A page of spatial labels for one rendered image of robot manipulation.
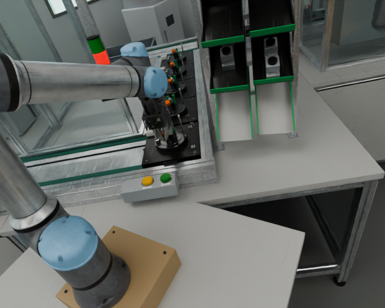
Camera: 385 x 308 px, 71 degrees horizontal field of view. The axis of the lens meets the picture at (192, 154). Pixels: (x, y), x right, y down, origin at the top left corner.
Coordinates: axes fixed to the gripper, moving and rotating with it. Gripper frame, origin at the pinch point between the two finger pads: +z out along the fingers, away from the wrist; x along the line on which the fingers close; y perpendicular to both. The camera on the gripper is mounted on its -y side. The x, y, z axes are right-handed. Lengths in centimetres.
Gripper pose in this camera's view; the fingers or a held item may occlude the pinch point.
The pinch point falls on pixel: (164, 137)
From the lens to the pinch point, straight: 103.6
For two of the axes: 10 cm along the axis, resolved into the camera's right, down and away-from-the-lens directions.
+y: 0.2, 6.2, -7.8
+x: 9.8, -1.7, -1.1
